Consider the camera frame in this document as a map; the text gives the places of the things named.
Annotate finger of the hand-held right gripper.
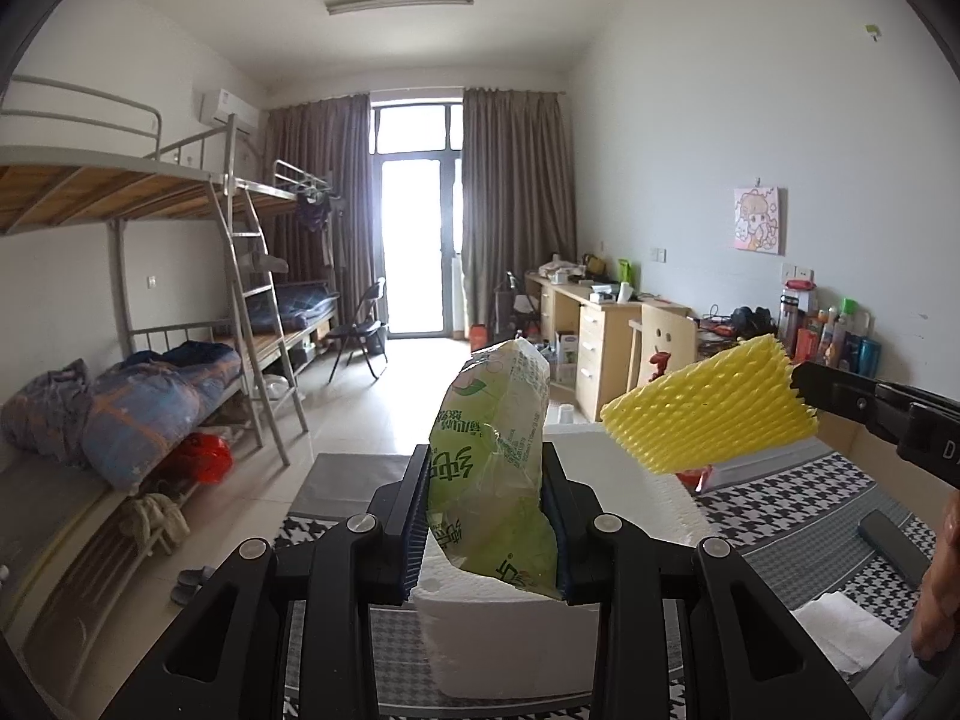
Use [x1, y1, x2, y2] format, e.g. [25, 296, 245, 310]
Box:
[791, 361, 960, 410]
[795, 388, 912, 452]

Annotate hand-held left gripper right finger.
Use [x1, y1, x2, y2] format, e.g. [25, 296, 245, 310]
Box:
[540, 441, 875, 720]

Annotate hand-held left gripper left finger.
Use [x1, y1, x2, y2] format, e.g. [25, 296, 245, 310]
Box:
[97, 444, 434, 720]

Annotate green plastic snack bag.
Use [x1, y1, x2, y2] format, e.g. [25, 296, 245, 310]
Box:
[426, 337, 560, 601]

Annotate white foam box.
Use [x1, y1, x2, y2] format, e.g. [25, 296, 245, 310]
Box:
[409, 420, 710, 695]

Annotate yellow foam net sleeve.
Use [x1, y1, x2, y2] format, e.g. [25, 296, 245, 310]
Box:
[600, 334, 820, 475]

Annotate person's right hand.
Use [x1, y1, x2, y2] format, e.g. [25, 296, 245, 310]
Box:
[910, 491, 960, 661]

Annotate row of toiletry bottles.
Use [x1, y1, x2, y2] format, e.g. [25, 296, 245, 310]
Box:
[776, 279, 886, 376]

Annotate black headphones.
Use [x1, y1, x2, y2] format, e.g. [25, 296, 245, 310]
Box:
[729, 305, 777, 335]

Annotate black mobile phone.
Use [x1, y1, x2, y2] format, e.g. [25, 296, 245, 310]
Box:
[857, 510, 938, 590]

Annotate houndstooth grey tablecloth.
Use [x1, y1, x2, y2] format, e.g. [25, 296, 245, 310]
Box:
[274, 435, 960, 720]

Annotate wooden smiley-face chair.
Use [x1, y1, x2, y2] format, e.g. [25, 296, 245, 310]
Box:
[628, 302, 698, 391]

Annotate wooden desk with drawers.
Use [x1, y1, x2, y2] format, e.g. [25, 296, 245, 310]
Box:
[525, 274, 691, 410]

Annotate black folding chair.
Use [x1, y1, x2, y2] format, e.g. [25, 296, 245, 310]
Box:
[326, 277, 391, 383]

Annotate white tissue paper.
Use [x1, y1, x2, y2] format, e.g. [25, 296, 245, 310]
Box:
[791, 591, 901, 680]

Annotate red plastic bag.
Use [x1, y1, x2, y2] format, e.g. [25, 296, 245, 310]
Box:
[154, 433, 233, 492]

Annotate grey slippers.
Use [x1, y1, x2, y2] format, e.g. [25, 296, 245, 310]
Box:
[169, 565, 218, 608]

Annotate person's grey clothing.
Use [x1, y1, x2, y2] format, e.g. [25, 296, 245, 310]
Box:
[855, 641, 947, 720]

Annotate folded dark blue quilt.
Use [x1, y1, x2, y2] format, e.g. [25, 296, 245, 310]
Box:
[244, 279, 338, 335]

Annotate metal bunk ladder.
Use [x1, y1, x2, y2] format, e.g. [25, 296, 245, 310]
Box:
[214, 172, 310, 466]

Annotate blue patterned quilt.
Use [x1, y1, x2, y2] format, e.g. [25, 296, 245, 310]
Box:
[79, 341, 245, 492]

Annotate glass balcony door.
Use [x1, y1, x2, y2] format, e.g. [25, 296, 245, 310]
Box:
[371, 94, 466, 338]

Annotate hanging dark clothes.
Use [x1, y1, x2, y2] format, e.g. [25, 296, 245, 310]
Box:
[294, 187, 335, 233]

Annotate brown curtain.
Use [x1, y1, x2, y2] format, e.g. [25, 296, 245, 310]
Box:
[459, 86, 577, 342]
[259, 94, 374, 331]

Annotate metal bunk bed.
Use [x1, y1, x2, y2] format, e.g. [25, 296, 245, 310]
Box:
[0, 75, 312, 683]
[229, 160, 346, 383]

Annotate purple floral quilt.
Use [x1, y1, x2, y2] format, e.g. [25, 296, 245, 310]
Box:
[0, 360, 95, 458]

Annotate white air conditioner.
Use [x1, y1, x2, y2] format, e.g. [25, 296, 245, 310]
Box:
[199, 88, 257, 134]

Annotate ceiling tube light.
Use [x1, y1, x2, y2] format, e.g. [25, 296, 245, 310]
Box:
[325, 0, 479, 16]

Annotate pink cartoon wall poster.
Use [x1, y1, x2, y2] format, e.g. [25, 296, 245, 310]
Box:
[731, 184, 786, 256]

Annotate cream rope bundle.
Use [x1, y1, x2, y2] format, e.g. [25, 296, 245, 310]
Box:
[120, 491, 192, 556]

